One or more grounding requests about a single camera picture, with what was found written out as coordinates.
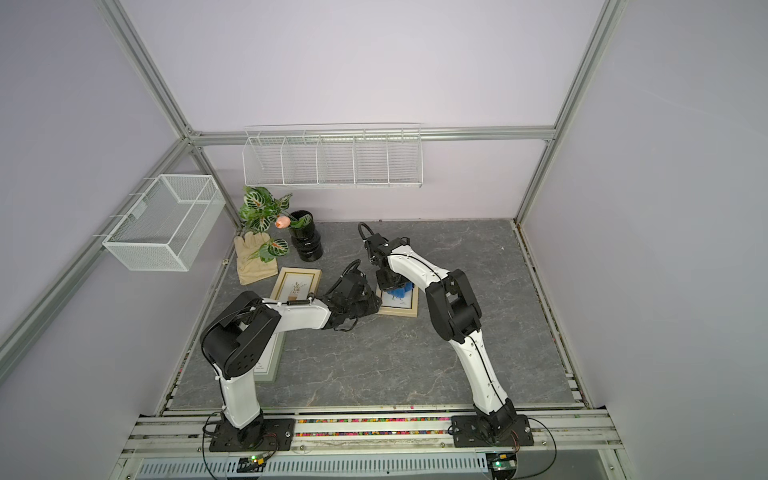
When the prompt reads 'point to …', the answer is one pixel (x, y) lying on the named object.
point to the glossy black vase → (306, 240)
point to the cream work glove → (250, 267)
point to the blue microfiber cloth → (400, 292)
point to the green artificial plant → (257, 214)
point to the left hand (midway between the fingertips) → (380, 307)
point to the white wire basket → (167, 226)
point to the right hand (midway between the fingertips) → (395, 281)
